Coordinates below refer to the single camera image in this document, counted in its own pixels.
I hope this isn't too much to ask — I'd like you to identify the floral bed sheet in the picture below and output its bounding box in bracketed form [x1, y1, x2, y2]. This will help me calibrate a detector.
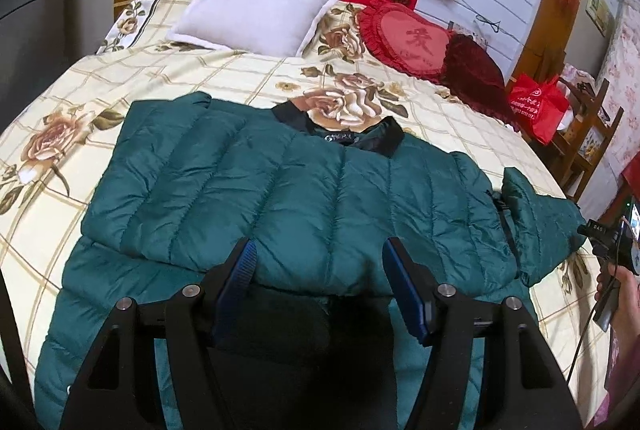
[0, 0, 613, 430]

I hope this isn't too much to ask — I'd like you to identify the green puffer jacket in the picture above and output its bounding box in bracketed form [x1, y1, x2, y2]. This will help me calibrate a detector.
[34, 92, 593, 430]

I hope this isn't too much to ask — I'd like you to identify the white pillow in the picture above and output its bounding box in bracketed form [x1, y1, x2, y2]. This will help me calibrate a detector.
[167, 0, 346, 58]

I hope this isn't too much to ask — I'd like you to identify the grey refrigerator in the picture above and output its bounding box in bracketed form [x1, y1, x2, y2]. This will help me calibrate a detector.
[0, 0, 121, 131]

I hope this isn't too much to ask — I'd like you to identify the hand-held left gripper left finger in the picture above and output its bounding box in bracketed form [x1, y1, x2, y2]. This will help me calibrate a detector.
[60, 237, 261, 430]

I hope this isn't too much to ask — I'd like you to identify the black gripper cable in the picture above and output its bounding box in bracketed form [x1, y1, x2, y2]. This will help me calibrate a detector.
[565, 295, 608, 386]

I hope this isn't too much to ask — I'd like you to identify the person's right hand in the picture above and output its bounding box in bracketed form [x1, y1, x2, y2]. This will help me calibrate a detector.
[595, 260, 640, 351]

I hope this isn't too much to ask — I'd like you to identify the floral curtain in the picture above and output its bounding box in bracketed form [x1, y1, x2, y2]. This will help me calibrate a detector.
[597, 0, 640, 181]

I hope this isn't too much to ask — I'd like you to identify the red shopping bag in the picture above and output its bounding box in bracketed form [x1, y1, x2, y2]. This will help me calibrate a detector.
[507, 72, 571, 145]

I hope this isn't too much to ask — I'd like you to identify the wooden chair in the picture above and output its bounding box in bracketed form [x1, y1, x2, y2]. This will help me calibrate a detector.
[552, 74, 626, 201]

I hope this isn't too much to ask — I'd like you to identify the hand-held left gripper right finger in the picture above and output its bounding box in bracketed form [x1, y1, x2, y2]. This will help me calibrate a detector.
[382, 237, 583, 430]

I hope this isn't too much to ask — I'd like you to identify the person's right forearm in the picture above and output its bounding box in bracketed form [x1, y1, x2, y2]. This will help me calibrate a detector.
[597, 335, 640, 430]

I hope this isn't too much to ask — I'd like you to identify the red heart pillow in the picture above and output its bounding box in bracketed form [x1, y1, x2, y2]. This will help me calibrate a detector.
[356, 2, 458, 83]

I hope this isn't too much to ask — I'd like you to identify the framed wall picture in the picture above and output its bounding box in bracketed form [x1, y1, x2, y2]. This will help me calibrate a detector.
[585, 0, 615, 33]

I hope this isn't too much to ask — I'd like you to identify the dark red velvet pillow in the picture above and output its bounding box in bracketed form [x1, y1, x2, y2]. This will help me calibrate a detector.
[440, 34, 523, 131]

